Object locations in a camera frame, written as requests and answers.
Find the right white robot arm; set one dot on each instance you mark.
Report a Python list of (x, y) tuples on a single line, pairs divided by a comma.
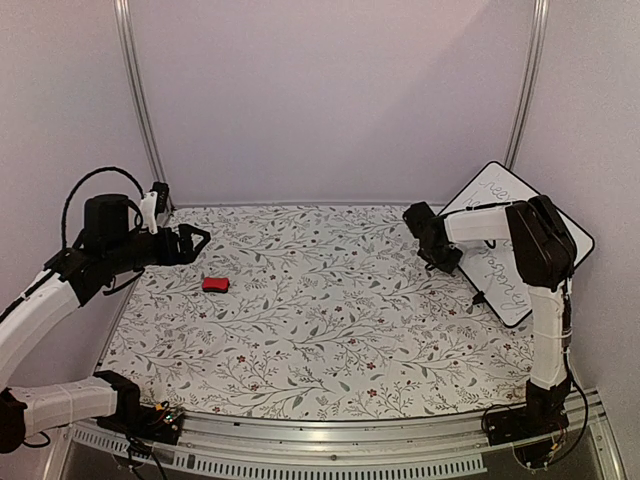
[(545, 254)]

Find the aluminium front rail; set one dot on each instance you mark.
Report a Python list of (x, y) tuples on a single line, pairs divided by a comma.
[(440, 447)]

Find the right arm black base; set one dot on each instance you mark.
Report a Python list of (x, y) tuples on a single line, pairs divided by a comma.
[(542, 414)]

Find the right aluminium frame post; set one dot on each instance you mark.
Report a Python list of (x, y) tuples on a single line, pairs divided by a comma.
[(531, 71)]

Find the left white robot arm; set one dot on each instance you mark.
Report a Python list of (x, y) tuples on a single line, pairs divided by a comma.
[(118, 237)]

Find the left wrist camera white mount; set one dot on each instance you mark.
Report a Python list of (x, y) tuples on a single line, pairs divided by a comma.
[(154, 203)]

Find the red whiteboard eraser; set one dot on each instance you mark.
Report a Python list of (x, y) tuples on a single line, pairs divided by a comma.
[(215, 285)]

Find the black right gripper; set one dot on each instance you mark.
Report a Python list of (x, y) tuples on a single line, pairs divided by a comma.
[(448, 266)]

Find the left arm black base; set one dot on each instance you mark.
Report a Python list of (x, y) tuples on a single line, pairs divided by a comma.
[(133, 418)]

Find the left aluminium frame post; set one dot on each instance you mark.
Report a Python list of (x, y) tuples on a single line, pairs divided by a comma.
[(124, 23)]

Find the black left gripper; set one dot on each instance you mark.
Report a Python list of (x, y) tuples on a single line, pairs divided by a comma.
[(186, 254)]

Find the aluminium frame post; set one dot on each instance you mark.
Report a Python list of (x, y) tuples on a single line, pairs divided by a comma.
[(124, 23), (531, 71)]

